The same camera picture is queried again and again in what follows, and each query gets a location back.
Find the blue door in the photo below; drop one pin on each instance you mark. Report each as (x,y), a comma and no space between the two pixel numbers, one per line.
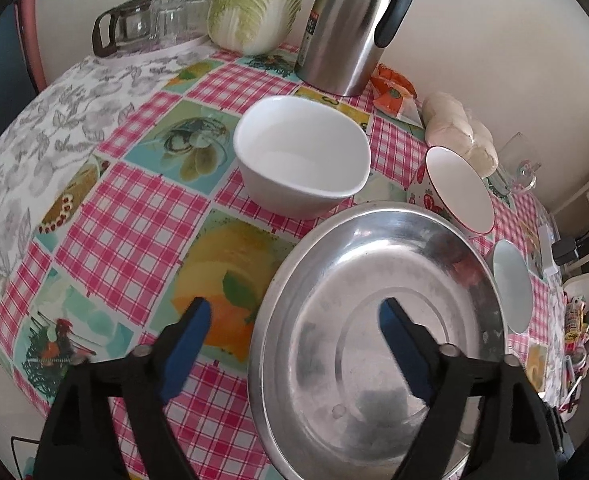
(2,75)

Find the black power adapter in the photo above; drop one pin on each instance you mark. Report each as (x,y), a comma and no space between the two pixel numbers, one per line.
(564,250)

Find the small white plate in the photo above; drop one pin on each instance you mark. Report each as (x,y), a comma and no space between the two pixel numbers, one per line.
(512,285)

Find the large white bowl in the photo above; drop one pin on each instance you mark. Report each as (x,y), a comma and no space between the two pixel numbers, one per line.
(299,160)

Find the grey floral tablecloth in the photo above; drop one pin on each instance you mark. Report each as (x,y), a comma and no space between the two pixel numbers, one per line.
(39,135)

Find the clear glass mug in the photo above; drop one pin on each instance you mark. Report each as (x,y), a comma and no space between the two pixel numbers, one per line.
(519,160)

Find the bag of white buns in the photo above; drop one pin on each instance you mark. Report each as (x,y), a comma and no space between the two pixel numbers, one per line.
(454,125)

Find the white floral round tray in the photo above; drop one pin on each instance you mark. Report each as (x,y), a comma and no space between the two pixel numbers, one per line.
(184,44)

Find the stainless steel thermos jug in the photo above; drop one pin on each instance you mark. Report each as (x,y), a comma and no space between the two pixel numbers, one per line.
(344,25)

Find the strawberry print red-rimmed bowl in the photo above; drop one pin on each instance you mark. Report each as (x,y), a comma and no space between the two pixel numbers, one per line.
(459,185)

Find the colourful snack packet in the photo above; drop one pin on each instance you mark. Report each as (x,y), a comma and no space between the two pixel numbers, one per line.
(574,320)

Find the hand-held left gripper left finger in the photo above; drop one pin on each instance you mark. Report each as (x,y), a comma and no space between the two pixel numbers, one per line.
(189,345)

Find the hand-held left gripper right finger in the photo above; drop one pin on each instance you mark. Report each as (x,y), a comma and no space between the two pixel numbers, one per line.
(404,350)

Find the napa cabbage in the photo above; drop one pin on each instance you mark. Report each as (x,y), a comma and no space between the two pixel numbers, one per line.
(254,5)

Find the large steel basin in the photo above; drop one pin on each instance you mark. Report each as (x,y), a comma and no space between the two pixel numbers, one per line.
(354,285)

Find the pink checked picture tablecloth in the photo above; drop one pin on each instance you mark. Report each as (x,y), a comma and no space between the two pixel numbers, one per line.
(139,210)

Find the orange snack packet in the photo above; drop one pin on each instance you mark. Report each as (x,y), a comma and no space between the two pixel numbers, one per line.
(392,90)

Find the pink door frame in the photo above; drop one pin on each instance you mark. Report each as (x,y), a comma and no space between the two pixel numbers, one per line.
(34,40)

